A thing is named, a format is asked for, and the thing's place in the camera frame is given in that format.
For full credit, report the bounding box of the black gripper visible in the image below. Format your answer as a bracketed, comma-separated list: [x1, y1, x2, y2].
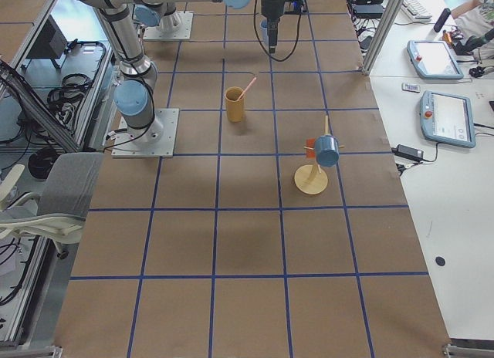
[266, 19, 279, 53]

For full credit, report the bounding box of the light blue plastic cup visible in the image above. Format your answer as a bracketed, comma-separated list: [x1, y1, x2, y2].
[259, 19, 269, 46]

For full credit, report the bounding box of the pink chopstick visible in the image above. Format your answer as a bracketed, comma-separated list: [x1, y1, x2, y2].
[237, 76, 257, 101]

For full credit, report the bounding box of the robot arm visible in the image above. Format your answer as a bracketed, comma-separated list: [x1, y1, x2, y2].
[253, 0, 308, 62]
[77, 0, 250, 137]

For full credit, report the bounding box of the bamboo chopstick holder cup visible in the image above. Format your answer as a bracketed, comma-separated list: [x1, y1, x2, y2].
[225, 86, 245, 123]

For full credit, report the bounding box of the red mug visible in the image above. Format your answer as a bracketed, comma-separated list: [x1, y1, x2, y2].
[304, 138, 316, 159]

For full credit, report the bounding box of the wooden mug tree stand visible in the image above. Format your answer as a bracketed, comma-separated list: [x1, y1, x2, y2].
[294, 116, 342, 195]

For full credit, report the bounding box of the teach pendant upper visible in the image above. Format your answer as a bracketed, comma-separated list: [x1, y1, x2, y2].
[407, 40, 464, 80]

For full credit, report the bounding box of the teach pendant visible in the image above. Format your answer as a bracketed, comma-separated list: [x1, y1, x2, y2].
[407, 40, 464, 80]
[419, 90, 476, 148]

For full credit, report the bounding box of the black power adapter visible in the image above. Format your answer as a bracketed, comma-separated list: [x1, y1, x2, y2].
[391, 144, 424, 162]

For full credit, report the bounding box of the teach pendant lower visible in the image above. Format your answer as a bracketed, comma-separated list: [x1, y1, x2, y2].
[419, 90, 476, 148]

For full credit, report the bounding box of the grey office chair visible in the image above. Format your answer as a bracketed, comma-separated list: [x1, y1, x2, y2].
[1, 152, 103, 259]

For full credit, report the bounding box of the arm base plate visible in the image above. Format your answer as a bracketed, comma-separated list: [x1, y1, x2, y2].
[144, 11, 194, 42]
[111, 108, 180, 158]

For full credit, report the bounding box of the aluminium post right side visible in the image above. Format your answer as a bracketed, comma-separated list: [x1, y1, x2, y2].
[361, 0, 404, 76]

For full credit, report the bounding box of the black cables bundle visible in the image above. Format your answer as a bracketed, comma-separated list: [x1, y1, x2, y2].
[46, 73, 93, 123]

